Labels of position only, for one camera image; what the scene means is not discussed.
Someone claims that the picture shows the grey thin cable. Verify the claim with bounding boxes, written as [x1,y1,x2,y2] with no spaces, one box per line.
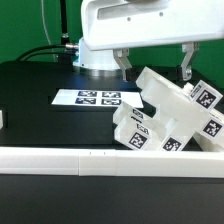
[40,0,58,62]

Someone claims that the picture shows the white U-shaped fence frame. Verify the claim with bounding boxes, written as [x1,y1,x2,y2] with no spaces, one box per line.
[0,111,224,178]

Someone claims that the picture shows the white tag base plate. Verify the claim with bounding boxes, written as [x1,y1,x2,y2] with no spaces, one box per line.
[52,89,143,108]

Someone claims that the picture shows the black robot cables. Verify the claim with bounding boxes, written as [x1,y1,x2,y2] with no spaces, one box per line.
[16,0,81,62]

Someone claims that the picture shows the white tagged nut cube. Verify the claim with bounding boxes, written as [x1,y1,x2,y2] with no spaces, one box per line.
[189,80,223,111]

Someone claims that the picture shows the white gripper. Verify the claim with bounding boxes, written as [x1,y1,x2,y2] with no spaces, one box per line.
[81,0,224,81]

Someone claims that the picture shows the white chair seat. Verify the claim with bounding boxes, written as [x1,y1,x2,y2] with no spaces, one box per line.
[145,82,194,151]

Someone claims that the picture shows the white chair back frame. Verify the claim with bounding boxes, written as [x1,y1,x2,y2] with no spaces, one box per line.
[136,67,224,152]

